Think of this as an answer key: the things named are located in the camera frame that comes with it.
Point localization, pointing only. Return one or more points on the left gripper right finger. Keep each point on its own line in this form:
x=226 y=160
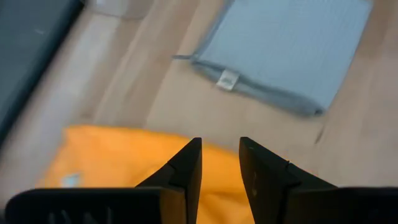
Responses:
x=295 y=202

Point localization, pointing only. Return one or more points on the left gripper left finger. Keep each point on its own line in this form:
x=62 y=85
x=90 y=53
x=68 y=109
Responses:
x=140 y=205

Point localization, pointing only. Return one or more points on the grey microfiber towel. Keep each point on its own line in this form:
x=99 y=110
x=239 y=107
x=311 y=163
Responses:
x=280 y=46

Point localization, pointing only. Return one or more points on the orange microfiber towel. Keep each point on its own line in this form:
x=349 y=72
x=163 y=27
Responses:
x=109 y=155

